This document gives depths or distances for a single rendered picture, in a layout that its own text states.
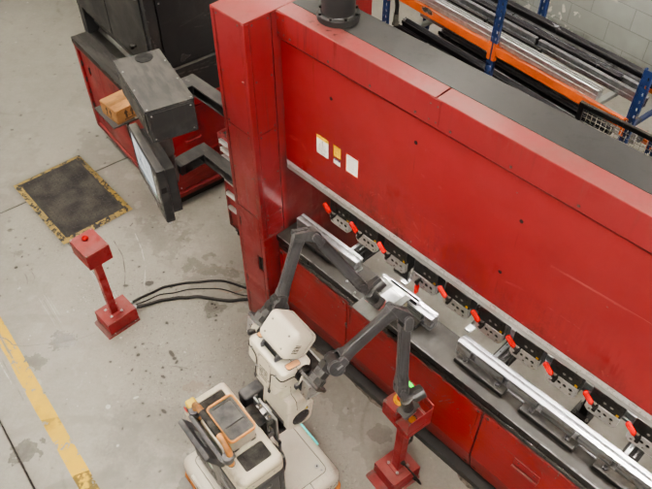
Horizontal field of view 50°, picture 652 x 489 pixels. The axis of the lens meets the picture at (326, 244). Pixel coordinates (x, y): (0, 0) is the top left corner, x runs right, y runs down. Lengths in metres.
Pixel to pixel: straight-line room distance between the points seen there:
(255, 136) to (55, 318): 2.26
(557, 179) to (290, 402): 1.67
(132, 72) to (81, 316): 2.08
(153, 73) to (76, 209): 2.47
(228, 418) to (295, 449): 0.71
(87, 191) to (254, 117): 2.75
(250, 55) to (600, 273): 1.80
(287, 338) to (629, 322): 1.39
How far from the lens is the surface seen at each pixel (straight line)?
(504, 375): 3.57
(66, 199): 6.04
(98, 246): 4.44
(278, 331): 3.14
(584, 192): 2.59
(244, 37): 3.30
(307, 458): 4.02
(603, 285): 2.81
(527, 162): 2.67
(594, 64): 4.82
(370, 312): 3.65
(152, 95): 3.51
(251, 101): 3.50
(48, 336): 5.15
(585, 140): 2.74
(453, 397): 3.78
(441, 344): 3.73
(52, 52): 7.94
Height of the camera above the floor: 3.90
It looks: 47 degrees down
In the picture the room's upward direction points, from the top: straight up
